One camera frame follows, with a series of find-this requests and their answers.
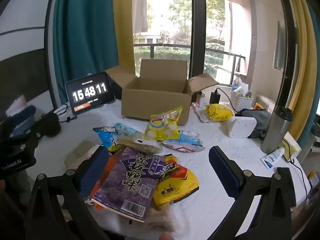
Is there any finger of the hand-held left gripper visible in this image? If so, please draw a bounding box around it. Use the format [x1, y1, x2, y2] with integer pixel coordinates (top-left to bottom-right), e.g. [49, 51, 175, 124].
[6, 105, 48, 145]

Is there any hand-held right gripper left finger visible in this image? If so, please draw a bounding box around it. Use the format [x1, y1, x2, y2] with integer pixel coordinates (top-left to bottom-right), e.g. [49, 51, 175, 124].
[25, 145, 112, 240]

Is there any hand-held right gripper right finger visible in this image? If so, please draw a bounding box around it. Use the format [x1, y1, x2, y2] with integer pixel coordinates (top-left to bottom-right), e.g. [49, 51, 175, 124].
[208, 145, 294, 240]

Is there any orange snack packet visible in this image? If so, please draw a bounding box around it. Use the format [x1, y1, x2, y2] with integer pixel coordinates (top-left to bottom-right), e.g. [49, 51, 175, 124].
[89, 155, 119, 212]

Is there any blue yellow snack packet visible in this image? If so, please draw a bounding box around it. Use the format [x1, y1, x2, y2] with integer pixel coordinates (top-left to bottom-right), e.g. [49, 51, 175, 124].
[93, 123, 138, 153]

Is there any purple snack packet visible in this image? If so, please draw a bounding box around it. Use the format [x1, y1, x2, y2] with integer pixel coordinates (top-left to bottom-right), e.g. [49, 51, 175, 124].
[90, 147, 165, 223]

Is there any blue white snack packet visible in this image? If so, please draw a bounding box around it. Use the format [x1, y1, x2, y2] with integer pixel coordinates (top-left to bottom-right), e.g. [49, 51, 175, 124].
[161, 130, 206, 153]

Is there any yellow black snack packet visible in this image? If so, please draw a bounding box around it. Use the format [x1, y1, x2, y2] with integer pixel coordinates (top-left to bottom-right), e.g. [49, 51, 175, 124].
[152, 154, 200, 207]

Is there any clear beige snack packet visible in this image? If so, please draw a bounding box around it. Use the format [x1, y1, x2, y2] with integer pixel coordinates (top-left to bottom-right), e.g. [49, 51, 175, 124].
[117, 134, 163, 155]

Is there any yellow chip bag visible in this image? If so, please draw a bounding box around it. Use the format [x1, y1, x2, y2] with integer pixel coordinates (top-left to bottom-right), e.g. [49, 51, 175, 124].
[144, 106, 183, 142]

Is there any brown cardboard box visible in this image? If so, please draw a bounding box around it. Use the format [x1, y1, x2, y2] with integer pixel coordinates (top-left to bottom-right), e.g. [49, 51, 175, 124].
[105, 59, 219, 126]

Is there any black round case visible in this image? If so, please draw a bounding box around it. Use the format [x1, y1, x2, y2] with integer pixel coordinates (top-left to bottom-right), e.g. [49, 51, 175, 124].
[46, 112, 62, 137]

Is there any white box-shaped device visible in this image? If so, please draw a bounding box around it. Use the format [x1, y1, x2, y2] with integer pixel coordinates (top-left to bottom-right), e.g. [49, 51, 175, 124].
[226, 116, 258, 138]

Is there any white blue tube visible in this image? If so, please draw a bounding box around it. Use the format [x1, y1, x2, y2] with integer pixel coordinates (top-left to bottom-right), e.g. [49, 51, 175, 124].
[261, 147, 285, 170]

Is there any yellow plastic bag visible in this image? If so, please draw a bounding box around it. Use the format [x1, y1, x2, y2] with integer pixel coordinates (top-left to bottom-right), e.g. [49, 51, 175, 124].
[200, 103, 235, 123]

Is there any grey cap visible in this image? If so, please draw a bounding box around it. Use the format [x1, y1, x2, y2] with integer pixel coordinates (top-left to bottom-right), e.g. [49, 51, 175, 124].
[236, 109, 273, 138]

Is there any steel tumbler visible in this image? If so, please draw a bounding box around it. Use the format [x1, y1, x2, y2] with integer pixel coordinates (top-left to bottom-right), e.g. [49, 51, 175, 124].
[260, 106, 293, 155]

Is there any white perforated basket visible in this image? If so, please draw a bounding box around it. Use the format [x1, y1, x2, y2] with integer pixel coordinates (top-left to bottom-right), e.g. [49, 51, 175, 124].
[230, 90, 255, 112]

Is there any tablet with clock display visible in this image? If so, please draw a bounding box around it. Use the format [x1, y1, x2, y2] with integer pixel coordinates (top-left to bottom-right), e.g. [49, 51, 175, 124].
[65, 72, 116, 115]

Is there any black charger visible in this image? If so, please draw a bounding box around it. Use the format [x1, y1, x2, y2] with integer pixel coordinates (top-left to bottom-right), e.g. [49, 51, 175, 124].
[209, 91, 220, 105]

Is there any teal curtain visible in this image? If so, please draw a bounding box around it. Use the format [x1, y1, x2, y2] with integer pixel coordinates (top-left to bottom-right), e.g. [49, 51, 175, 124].
[52, 0, 119, 107]

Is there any black balcony railing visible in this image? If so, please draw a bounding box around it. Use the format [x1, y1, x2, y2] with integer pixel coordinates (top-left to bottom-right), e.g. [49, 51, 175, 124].
[133, 43, 247, 85]

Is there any hanging pale garment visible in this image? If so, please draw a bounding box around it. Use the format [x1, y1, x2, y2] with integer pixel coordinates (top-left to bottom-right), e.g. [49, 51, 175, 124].
[273, 21, 285, 70]

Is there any yellow curtain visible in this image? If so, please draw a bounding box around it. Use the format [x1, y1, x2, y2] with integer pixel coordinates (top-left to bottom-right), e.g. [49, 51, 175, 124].
[285, 0, 316, 142]
[112, 0, 137, 78]

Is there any hanging grey garment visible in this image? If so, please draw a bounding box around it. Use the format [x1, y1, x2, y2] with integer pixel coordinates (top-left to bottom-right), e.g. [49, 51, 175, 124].
[132, 0, 148, 35]

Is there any black tablet cable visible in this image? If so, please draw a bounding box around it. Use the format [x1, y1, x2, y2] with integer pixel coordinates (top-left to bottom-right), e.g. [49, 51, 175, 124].
[41, 85, 78, 123]

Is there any black charger cable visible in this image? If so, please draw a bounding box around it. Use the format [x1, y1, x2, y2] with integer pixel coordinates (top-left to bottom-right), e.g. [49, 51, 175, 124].
[215, 87, 237, 112]

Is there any black window frame post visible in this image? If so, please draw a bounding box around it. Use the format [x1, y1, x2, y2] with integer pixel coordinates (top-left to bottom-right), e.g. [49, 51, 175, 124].
[189, 0, 207, 80]

